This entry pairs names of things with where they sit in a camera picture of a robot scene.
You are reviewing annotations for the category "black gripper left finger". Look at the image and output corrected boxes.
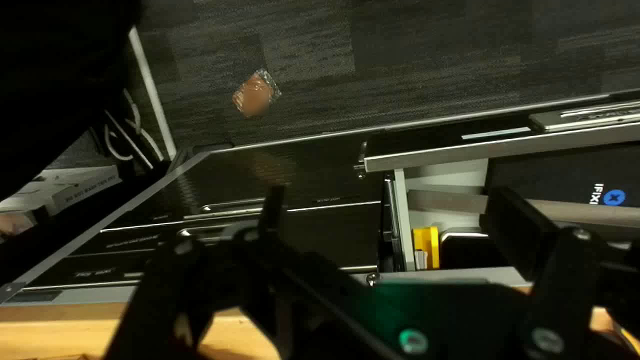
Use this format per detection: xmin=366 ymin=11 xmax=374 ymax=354
xmin=103 ymin=229 xmax=224 ymax=360

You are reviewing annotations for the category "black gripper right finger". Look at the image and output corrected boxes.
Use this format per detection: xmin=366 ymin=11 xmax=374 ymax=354
xmin=520 ymin=226 xmax=609 ymax=360

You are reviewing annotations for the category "yellow object in drawer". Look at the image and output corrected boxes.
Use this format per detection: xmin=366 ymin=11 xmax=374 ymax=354
xmin=409 ymin=223 xmax=441 ymax=271

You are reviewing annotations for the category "grey metal pull-out drawer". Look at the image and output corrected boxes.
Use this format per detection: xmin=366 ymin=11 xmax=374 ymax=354
xmin=351 ymin=89 xmax=640 ymax=290

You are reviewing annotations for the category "black box with blue logo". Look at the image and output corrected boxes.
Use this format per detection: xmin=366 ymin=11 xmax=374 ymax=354
xmin=484 ymin=139 xmax=640 ymax=210

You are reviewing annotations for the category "white flat box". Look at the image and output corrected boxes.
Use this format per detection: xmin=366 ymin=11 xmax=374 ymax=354
xmin=0 ymin=163 xmax=124 ymax=235

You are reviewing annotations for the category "orange scrap of wrapper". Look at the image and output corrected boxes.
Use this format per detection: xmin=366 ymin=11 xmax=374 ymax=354
xmin=230 ymin=66 xmax=283 ymax=120

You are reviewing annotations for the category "white cable bundle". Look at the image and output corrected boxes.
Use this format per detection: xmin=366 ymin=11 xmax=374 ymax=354
xmin=102 ymin=88 xmax=165 ymax=166

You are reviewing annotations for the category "white metal frame bar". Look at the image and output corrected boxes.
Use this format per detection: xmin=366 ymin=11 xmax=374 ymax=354
xmin=125 ymin=25 xmax=180 ymax=162

